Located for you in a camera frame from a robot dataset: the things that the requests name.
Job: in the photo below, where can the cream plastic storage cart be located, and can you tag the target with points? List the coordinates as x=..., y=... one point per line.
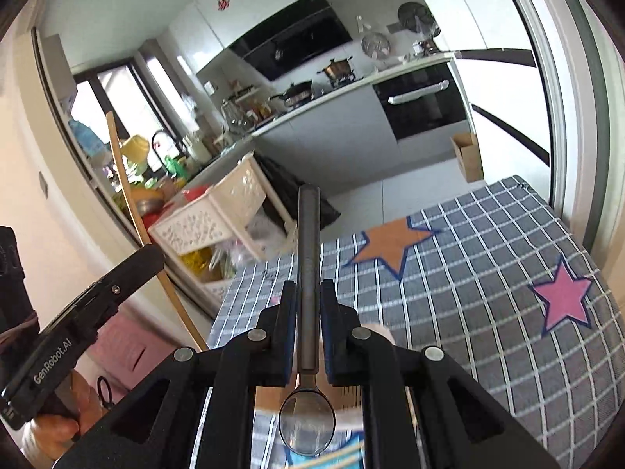
x=224, y=211

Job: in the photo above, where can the dark handled steel spoon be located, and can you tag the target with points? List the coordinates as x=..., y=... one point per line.
x=307, y=419

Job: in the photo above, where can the grey checked star tablecloth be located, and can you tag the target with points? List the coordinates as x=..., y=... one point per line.
x=504, y=288

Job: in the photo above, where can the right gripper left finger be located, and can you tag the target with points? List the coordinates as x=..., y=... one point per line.
x=196, y=409

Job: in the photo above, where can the black built-in oven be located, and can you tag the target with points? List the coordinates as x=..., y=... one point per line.
x=421, y=100

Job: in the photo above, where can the cardboard box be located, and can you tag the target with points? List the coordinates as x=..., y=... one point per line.
x=467, y=150

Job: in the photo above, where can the copper cooking pot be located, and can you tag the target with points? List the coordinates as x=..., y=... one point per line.
x=337, y=71

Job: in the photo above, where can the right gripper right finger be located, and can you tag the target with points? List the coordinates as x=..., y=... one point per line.
x=420, y=409

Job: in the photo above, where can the pink folded stool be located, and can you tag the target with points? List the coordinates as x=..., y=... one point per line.
x=127, y=351

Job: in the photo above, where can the black wok pan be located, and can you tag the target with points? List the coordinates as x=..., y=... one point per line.
x=296, y=94

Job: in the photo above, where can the black range hood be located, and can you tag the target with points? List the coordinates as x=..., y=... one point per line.
x=286, y=40

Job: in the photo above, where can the long wooden stick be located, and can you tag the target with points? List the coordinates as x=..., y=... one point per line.
x=165, y=282

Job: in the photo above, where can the stacked metal bowls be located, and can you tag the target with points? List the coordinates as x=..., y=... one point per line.
x=147, y=201

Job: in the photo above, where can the black kitchen faucet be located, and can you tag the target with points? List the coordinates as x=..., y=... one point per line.
x=164, y=145

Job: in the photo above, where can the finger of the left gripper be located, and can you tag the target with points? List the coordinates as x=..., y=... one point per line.
x=130, y=276

